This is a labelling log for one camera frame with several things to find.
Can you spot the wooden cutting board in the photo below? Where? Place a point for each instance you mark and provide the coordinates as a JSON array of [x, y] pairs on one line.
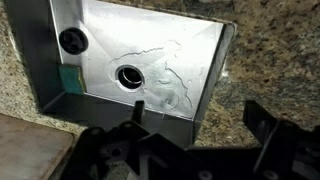
[[30, 146]]

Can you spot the stainless steel sink basin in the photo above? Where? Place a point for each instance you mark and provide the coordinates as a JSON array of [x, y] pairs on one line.
[[150, 40]]

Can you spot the black sink drain stopper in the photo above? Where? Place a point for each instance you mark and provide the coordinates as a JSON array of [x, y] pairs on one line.
[[73, 40]]

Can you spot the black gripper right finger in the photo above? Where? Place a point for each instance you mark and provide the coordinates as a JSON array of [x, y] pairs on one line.
[[293, 150]]

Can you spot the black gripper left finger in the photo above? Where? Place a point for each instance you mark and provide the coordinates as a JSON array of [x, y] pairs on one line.
[[100, 150]]

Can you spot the green dish sponge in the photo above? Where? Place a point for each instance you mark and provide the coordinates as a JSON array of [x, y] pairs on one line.
[[71, 79]]

